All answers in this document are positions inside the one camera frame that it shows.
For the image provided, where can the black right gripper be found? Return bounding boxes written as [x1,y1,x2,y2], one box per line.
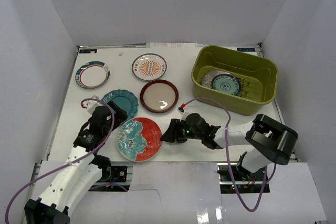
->
[160,119,203,144]

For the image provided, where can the teal scalloped plate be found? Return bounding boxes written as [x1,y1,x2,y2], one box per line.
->
[102,89,139,119]

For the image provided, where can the red teal flower plate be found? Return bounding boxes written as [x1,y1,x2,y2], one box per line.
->
[116,118,162,162]

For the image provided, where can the grey reindeer snowflake plate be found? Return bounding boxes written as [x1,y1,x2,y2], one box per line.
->
[201,70,232,89]

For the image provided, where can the small blue floral plate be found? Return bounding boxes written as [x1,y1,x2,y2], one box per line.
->
[212,74,241,95]

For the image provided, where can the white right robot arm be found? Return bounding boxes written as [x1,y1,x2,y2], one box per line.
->
[160,112,298,182]

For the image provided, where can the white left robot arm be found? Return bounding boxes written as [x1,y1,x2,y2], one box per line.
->
[24,98,128,223]

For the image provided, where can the olive green plastic bin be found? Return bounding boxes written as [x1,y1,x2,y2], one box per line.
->
[191,45,278,115]

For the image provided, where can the red rimmed beige plate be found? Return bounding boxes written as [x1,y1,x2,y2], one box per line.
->
[140,80,179,113]

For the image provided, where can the white green rimmed plate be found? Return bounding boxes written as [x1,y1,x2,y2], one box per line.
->
[75,61,110,89]

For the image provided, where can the white orange sunburst plate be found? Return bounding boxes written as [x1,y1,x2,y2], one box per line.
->
[131,53,167,81]

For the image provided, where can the blue label sticker left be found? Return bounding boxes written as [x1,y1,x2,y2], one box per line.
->
[79,49,97,54]

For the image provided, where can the blue label sticker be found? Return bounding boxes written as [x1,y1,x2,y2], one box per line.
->
[79,49,97,54]
[237,47,256,52]

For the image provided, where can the white papers at back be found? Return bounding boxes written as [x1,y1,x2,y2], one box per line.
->
[146,42,206,48]

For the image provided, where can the blue label sticker right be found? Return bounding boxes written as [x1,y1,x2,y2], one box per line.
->
[237,47,256,52]

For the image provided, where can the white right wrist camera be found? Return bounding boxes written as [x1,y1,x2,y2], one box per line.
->
[177,103,192,121]

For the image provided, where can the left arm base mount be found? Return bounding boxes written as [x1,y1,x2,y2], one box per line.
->
[89,165,130,192]

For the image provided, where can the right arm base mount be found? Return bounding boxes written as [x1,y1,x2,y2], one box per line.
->
[215,163,271,193]

